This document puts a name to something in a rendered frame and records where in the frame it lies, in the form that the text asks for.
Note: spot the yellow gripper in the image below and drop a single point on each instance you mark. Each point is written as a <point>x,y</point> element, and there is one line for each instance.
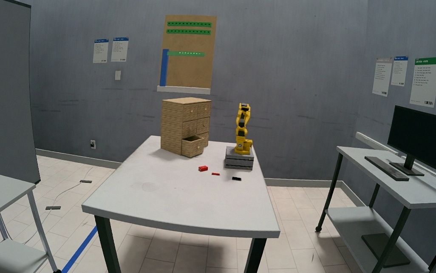
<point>243,114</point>

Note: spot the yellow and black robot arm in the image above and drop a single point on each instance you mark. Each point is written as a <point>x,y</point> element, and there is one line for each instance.
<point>243,145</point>

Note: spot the wooden chest of drawers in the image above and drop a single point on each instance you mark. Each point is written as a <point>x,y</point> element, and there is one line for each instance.
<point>172,122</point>

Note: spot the red 9v battery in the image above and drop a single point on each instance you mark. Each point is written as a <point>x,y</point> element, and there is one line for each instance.
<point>203,168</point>

